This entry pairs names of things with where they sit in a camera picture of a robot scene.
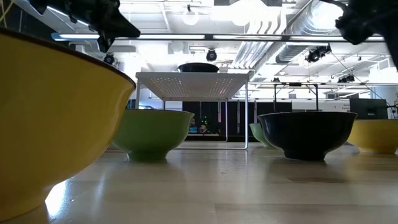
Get black ceiling light rig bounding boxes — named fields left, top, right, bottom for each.
left=304, top=45, right=333, bottom=64

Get black bowl orange floral interior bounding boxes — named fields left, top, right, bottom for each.
left=177, top=62, right=220, bottom=73

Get patterned plate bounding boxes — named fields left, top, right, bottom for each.
left=257, top=111, right=358, bottom=162

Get yellow bowl blue floral interior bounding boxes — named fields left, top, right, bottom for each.
left=0, top=27, right=137, bottom=222
left=346, top=119, right=398, bottom=155

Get round white ceiling lamp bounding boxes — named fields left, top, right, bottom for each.
left=182, top=4, right=200, bottom=26

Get black background table frame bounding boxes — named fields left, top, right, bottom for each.
left=272, top=82, right=320, bottom=113

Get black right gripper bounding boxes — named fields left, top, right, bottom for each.
left=320, top=0, right=398, bottom=45

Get background robot green lights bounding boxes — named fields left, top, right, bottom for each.
left=198, top=115, right=211, bottom=134

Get black room divider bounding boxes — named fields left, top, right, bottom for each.
left=182, top=101, right=293, bottom=138

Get black monitor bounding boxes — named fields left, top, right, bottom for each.
left=349, top=98, right=389, bottom=121

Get white perforated metal shelf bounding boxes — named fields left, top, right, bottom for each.
left=133, top=71, right=255, bottom=151

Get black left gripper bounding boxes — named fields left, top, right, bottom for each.
left=29, top=0, right=141, bottom=53

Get green bowl red floral interior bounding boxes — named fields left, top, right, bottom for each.
left=249, top=123, right=274, bottom=147
left=111, top=108, right=195, bottom=162

